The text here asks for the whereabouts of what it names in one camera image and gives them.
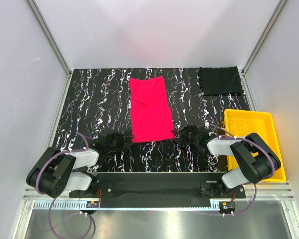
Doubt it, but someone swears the pink t shirt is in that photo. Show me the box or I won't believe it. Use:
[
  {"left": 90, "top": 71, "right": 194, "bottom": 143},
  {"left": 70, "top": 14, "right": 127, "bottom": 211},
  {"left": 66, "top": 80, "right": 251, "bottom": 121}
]
[{"left": 129, "top": 76, "right": 175, "bottom": 143}]

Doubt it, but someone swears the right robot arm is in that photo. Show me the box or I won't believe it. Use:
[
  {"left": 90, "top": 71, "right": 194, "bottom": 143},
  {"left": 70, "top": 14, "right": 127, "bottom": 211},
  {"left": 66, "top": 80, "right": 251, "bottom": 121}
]
[{"left": 172, "top": 123, "right": 282, "bottom": 197}]

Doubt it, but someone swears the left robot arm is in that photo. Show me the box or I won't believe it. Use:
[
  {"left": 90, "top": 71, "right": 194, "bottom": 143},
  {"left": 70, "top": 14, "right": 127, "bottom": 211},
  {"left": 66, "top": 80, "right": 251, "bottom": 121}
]
[{"left": 26, "top": 132, "right": 134, "bottom": 198}]

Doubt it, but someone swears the yellow plastic bin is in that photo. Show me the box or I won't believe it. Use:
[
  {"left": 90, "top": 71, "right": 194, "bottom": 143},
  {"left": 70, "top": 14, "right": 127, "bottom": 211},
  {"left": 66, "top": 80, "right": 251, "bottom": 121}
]
[{"left": 223, "top": 108, "right": 287, "bottom": 184}]

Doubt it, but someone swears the folded black t shirt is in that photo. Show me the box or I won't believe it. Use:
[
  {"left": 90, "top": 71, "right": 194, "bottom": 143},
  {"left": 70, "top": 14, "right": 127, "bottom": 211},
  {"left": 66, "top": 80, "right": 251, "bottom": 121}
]
[{"left": 198, "top": 66, "right": 244, "bottom": 96}]

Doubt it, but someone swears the left connector block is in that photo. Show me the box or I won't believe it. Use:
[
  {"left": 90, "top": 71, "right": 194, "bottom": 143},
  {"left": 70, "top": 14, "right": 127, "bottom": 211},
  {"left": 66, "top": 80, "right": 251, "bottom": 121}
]
[{"left": 86, "top": 199, "right": 100, "bottom": 208}]

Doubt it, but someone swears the connector block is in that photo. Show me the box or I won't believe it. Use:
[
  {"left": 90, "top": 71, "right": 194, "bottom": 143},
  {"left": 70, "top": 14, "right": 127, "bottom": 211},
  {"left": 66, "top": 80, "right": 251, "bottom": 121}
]
[
  {"left": 221, "top": 201, "right": 236, "bottom": 211},
  {"left": 86, "top": 199, "right": 100, "bottom": 208}
]

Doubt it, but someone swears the right connector block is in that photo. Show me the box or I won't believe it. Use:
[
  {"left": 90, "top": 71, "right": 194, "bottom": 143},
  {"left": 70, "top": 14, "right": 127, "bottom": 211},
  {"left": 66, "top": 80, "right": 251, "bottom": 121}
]
[{"left": 221, "top": 201, "right": 236, "bottom": 211}]

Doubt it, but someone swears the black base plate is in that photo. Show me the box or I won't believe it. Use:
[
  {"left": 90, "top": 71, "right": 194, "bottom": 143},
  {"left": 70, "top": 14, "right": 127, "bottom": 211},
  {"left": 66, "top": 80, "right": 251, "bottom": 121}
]
[{"left": 69, "top": 172, "right": 245, "bottom": 200}]

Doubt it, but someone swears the slotted cable duct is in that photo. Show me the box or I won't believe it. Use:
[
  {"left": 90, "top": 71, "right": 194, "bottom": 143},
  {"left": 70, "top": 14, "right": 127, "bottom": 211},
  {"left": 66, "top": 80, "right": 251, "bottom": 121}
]
[{"left": 34, "top": 197, "right": 220, "bottom": 211}]

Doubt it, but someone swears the left aluminium frame post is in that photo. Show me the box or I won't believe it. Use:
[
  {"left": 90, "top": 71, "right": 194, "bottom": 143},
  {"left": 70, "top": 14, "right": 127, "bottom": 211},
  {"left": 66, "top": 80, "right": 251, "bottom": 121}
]
[{"left": 24, "top": 0, "right": 73, "bottom": 75}]

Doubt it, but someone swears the aluminium frame post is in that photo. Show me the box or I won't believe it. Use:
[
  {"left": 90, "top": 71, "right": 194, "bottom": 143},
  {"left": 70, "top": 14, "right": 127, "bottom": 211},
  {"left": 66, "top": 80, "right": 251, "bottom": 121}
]
[
  {"left": 242, "top": 0, "right": 289, "bottom": 75},
  {"left": 24, "top": 0, "right": 73, "bottom": 75}
]

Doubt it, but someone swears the right aluminium frame post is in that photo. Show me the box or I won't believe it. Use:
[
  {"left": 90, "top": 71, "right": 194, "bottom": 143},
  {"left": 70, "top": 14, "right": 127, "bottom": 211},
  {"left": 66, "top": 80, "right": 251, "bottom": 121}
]
[{"left": 242, "top": 0, "right": 289, "bottom": 75}]

